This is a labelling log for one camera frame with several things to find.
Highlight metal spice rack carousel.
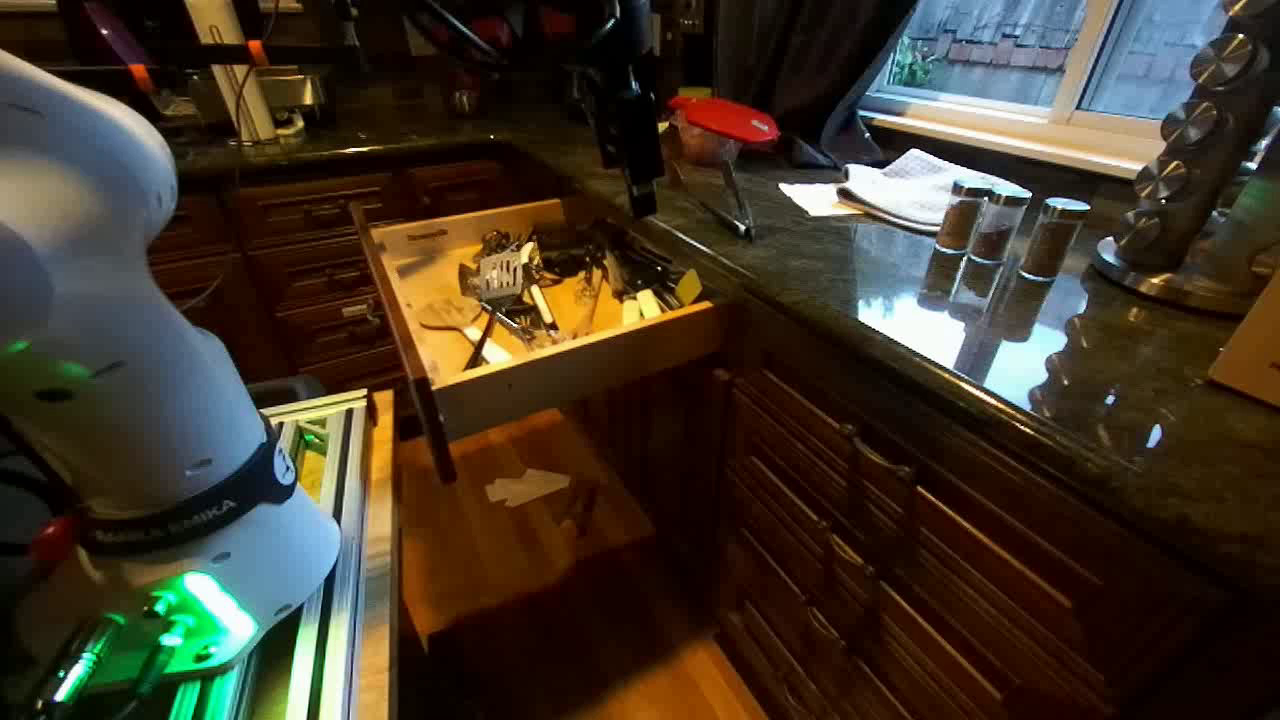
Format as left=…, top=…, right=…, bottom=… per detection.
left=1093, top=0, right=1280, bottom=320

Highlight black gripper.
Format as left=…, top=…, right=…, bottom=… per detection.
left=584, top=0, right=667, bottom=220

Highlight white paper sheet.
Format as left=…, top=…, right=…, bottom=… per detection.
left=777, top=174, right=871, bottom=224

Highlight glass spice jar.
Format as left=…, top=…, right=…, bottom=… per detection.
left=933, top=178, right=993, bottom=261
left=1015, top=190, right=1097, bottom=288
left=967, top=183, right=1031, bottom=268

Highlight white paper scrap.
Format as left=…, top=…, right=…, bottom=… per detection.
left=479, top=464, right=577, bottom=511

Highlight tan cardboard sheet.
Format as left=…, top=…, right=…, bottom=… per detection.
left=1205, top=271, right=1280, bottom=413

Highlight white angled bar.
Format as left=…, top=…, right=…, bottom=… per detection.
left=182, top=0, right=290, bottom=146

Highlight red lid clear container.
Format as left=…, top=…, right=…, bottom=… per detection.
left=660, top=88, right=785, bottom=174

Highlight grey folded towel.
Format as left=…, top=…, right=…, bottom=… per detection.
left=840, top=142, right=1038, bottom=231

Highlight aluminium robot stand frame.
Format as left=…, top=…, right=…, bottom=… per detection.
left=173, top=383, right=402, bottom=720

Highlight black utensils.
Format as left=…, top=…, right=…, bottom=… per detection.
left=458, top=239, right=564, bottom=337

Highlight metal kitchen tongs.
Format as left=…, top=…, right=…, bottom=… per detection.
left=684, top=142, right=759, bottom=242

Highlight white window frame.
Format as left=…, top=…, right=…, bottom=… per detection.
left=856, top=0, right=1235, bottom=183

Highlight light wooden drawer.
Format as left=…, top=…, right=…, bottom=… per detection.
left=350, top=190, right=732, bottom=488

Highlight dark curtain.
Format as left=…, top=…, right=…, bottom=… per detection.
left=713, top=0, right=923, bottom=150

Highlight black handled utensil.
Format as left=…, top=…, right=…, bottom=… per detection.
left=532, top=216, right=675, bottom=303

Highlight dark slatted wood cabinet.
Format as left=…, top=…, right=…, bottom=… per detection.
left=713, top=296, right=1280, bottom=720

